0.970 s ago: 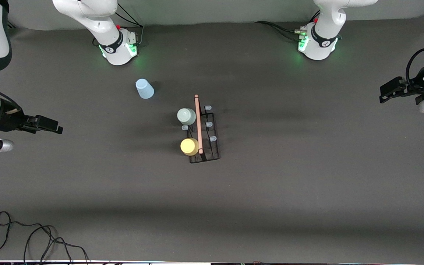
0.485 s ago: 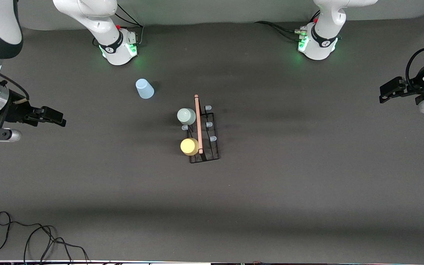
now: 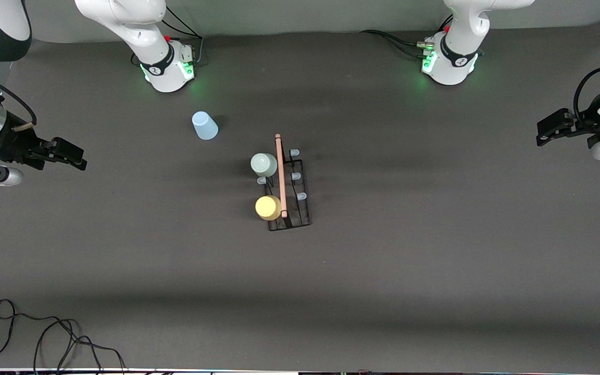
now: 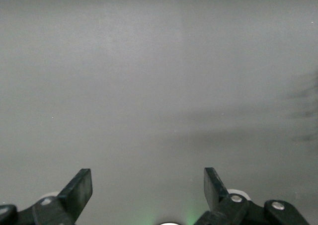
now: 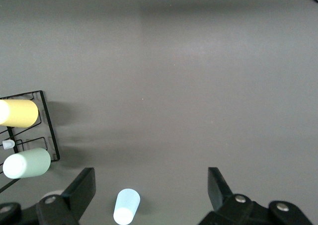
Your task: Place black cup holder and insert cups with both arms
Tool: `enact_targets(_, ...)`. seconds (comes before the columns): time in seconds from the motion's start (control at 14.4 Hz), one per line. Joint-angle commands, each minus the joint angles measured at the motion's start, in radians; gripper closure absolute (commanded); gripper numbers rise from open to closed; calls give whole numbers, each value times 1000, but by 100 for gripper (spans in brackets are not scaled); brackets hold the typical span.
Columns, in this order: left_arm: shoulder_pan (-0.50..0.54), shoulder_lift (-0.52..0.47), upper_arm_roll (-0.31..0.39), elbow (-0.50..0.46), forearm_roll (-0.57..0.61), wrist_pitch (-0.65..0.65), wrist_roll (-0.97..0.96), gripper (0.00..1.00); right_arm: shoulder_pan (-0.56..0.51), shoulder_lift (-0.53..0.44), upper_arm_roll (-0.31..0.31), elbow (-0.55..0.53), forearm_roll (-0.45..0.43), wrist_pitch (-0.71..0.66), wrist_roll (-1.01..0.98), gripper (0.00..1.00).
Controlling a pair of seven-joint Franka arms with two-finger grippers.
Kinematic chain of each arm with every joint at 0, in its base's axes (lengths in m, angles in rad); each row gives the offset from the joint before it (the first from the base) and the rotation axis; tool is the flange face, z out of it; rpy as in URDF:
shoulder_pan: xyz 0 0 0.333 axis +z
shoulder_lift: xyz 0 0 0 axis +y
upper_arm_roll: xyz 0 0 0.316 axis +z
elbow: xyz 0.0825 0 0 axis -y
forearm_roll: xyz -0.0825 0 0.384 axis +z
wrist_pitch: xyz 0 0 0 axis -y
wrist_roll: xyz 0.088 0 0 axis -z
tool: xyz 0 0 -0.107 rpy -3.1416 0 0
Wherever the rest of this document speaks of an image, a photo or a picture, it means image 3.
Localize yellow plastic cup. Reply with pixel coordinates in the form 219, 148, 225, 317
255, 195, 283, 221

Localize black right arm base cables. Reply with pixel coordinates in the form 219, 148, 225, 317
158, 6, 205, 66

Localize pale green plastic cup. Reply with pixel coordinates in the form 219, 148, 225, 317
250, 153, 279, 179

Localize loose black table cable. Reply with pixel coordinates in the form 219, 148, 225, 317
0, 298, 127, 375

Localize black wire cup holder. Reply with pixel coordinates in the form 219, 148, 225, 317
256, 133, 313, 233

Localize light blue plastic cup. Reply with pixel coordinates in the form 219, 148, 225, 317
192, 111, 219, 141

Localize black arm base cables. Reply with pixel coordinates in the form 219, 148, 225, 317
158, 6, 205, 66
360, 15, 454, 59

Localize black left arm base cables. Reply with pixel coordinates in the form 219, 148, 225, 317
360, 15, 454, 59

